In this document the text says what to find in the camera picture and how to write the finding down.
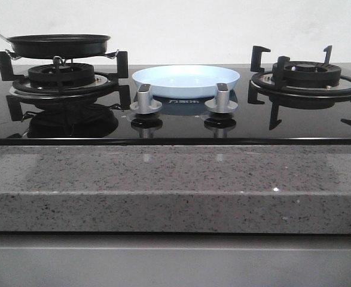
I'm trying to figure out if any gas burner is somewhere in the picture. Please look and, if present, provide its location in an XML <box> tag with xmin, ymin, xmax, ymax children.
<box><xmin>283</xmin><ymin>61</ymin><xmax>341</xmax><ymax>88</ymax></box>
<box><xmin>28</xmin><ymin>63</ymin><xmax>95</xmax><ymax>89</ymax></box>

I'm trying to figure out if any black glass cooktop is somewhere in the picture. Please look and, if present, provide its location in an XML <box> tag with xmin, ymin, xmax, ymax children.
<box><xmin>0</xmin><ymin>65</ymin><xmax>351</xmax><ymax>145</ymax></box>

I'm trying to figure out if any right gas burner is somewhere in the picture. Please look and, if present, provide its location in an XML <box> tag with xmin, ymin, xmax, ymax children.
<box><xmin>283</xmin><ymin>61</ymin><xmax>341</xmax><ymax>88</ymax></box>

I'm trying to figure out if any silver stove knob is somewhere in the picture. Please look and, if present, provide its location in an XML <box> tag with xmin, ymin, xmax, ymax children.
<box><xmin>130</xmin><ymin>84</ymin><xmax>162</xmax><ymax>114</ymax></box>
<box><xmin>205</xmin><ymin>83</ymin><xmax>238</xmax><ymax>114</ymax></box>

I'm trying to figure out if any left gas burner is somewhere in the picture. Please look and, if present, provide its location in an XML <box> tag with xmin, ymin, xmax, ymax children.
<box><xmin>28</xmin><ymin>63</ymin><xmax>95</xmax><ymax>89</ymax></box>

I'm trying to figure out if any right black pan support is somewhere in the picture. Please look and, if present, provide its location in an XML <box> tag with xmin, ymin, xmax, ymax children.
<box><xmin>248</xmin><ymin>45</ymin><xmax>351</xmax><ymax>129</ymax></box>

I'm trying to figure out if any black frying pan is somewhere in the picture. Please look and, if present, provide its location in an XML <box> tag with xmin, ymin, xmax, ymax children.
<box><xmin>2</xmin><ymin>34</ymin><xmax>111</xmax><ymax>59</ymax></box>

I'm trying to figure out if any right silver stove knob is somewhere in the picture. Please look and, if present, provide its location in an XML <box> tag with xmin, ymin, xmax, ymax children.
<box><xmin>205</xmin><ymin>83</ymin><xmax>238</xmax><ymax>114</ymax></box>

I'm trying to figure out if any light blue plate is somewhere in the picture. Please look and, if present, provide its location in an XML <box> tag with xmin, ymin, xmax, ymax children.
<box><xmin>132</xmin><ymin>65</ymin><xmax>240</xmax><ymax>99</ymax></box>

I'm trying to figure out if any black pan support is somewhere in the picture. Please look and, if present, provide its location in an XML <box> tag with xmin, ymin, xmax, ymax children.
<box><xmin>0</xmin><ymin>50</ymin><xmax>129</xmax><ymax>103</ymax></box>
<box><xmin>248</xmin><ymin>45</ymin><xmax>351</xmax><ymax>129</ymax></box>

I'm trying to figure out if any left silver stove knob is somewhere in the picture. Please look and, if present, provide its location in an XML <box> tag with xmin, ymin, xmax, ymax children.
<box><xmin>130</xmin><ymin>84</ymin><xmax>162</xmax><ymax>114</ymax></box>

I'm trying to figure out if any left black pan support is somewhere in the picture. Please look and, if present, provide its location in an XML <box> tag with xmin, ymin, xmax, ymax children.
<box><xmin>0</xmin><ymin>50</ymin><xmax>129</xmax><ymax>103</ymax></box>

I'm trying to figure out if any grey drawer front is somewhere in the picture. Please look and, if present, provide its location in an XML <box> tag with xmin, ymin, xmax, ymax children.
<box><xmin>0</xmin><ymin>234</ymin><xmax>351</xmax><ymax>286</ymax></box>

